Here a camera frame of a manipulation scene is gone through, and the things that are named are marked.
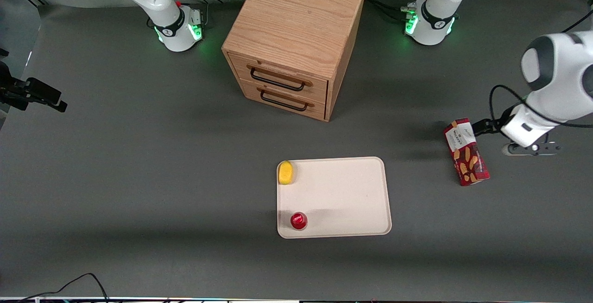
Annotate red cookie box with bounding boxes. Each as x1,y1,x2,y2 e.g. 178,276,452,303
442,118,491,187

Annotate beige plastic tray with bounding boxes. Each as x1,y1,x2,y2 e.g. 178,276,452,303
277,157,392,239

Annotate wooden drawer front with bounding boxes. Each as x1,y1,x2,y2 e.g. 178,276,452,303
240,80,327,121
229,53,329,105

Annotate yellow lemon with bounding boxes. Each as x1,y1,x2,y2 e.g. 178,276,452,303
278,160,296,186

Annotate red can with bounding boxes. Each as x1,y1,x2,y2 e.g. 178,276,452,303
290,212,309,231

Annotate wooden drawer cabinet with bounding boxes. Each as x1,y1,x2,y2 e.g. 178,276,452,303
221,0,367,122

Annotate grey table mat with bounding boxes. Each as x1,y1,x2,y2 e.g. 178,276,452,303
0,0,593,300

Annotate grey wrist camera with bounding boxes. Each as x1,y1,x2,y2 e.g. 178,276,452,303
502,141,562,157

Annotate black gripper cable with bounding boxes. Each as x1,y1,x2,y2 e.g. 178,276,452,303
490,85,593,130

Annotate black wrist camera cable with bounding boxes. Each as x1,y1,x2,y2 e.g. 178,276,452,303
561,10,593,33

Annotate black left arm base cables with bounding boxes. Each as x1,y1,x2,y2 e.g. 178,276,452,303
365,0,434,22

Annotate black drawer handle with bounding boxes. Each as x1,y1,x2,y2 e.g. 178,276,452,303
250,66,307,92
260,89,309,112

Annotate black floor cable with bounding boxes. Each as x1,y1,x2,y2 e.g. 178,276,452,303
19,273,110,303

